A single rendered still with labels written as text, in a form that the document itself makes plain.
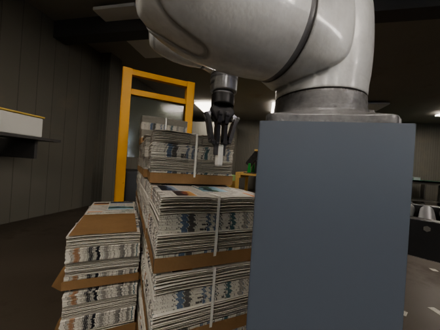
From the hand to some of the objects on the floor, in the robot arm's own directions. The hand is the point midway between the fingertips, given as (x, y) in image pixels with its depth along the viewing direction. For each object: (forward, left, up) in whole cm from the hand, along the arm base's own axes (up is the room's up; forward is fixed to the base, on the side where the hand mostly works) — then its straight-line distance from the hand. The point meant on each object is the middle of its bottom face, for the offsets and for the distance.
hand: (219, 155), depth 68 cm
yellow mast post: (+119, +128, -96) cm, 200 cm away
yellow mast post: (+158, +75, -96) cm, 200 cm away
